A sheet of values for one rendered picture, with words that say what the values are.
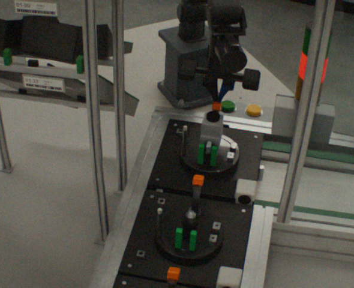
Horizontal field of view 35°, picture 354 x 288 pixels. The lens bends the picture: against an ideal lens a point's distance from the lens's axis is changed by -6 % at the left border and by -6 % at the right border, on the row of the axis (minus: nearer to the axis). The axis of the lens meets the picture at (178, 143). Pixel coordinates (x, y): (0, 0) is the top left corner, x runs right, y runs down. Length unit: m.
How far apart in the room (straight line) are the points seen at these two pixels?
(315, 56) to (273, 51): 2.71
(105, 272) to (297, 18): 3.26
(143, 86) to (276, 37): 2.20
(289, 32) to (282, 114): 2.89
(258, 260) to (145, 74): 0.86
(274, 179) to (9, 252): 0.66
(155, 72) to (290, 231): 0.79
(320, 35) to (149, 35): 1.15
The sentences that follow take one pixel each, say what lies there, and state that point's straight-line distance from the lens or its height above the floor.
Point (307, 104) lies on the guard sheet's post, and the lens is 1.08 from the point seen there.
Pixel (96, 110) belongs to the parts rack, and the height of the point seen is 1.23.
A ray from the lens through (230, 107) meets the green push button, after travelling 1.55.
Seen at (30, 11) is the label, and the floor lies 1.43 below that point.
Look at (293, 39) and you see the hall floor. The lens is 3.92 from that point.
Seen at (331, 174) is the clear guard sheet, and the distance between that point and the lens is 1.20.
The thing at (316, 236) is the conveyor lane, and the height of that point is 0.93.
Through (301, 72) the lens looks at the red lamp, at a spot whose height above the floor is 1.32.
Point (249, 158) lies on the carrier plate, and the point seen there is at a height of 0.97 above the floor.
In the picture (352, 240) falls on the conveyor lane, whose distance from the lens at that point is 1.33.
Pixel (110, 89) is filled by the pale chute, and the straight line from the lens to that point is 1.29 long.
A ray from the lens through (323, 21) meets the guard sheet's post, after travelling 0.99.
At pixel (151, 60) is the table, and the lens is 1.93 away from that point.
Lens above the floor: 1.89
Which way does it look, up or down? 40 degrees down
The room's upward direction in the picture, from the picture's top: 2 degrees clockwise
